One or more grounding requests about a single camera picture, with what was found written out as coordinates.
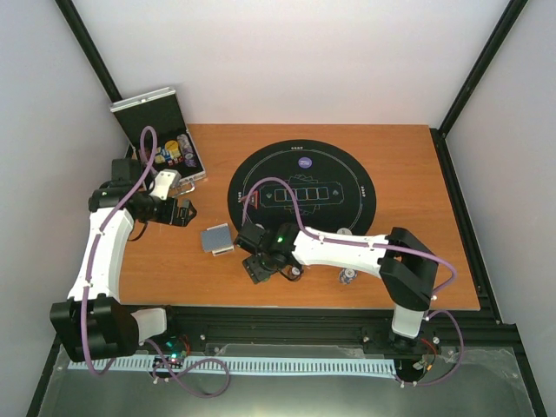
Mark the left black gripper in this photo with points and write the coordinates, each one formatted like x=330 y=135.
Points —
x=182 y=220

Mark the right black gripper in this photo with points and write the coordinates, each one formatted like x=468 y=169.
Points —
x=256 y=273

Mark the brown poker chip stack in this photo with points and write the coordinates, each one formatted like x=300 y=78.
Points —
x=294 y=274

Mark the purple small blind button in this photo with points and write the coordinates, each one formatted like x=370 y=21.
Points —
x=305 y=162

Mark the red triangular all-in button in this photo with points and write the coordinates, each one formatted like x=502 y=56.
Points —
x=251 y=202

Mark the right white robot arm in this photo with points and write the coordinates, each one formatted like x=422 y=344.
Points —
x=406 y=267

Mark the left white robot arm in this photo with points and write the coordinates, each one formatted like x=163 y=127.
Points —
x=92 y=324

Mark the chips inside case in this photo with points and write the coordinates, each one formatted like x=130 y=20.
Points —
x=178 y=151

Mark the blue poker chip stack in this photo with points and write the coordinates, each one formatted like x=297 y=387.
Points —
x=347 y=276

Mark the round black poker mat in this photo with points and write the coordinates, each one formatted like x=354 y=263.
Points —
x=336 y=192

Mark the aluminium poker case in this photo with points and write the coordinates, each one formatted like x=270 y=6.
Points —
x=159 y=109

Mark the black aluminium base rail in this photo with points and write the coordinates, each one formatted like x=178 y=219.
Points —
x=370 y=330

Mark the light blue cable duct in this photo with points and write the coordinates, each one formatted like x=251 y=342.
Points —
x=268 y=366

